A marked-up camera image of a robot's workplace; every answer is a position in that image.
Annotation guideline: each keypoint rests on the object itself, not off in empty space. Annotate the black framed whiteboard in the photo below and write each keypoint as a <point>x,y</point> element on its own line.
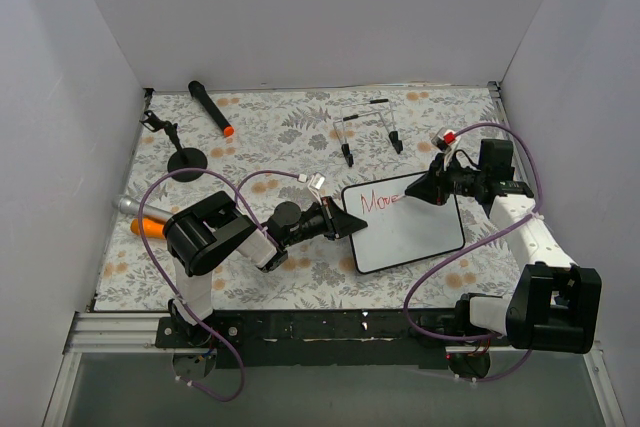
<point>401,231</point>

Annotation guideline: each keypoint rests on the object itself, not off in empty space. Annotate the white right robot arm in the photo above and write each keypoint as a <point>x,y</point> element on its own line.
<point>554,306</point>

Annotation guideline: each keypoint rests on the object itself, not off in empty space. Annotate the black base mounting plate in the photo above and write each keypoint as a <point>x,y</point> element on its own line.
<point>278,338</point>

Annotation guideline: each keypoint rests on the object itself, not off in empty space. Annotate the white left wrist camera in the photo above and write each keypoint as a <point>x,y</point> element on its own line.
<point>315,185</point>

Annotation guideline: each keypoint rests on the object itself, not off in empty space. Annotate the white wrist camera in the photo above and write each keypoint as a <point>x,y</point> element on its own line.
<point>445,140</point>
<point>315,185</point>

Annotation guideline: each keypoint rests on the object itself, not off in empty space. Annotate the black whiteboard easel stand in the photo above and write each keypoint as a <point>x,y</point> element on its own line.
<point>371,114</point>

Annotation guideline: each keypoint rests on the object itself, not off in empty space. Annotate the black round microphone stand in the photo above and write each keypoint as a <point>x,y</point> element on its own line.
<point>186,164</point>

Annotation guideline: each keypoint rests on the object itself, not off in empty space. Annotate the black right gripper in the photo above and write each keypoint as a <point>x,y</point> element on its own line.
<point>442,185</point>

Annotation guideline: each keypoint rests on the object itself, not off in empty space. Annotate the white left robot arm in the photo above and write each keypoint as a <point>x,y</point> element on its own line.
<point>204,235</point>

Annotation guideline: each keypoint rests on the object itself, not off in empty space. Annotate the floral patterned table mat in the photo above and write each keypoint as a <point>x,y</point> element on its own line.
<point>281,134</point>

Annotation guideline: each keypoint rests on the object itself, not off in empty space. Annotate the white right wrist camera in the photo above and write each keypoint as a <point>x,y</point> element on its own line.
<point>445,140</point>

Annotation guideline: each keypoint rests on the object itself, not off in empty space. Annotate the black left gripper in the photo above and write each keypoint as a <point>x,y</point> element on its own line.
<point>328,218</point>

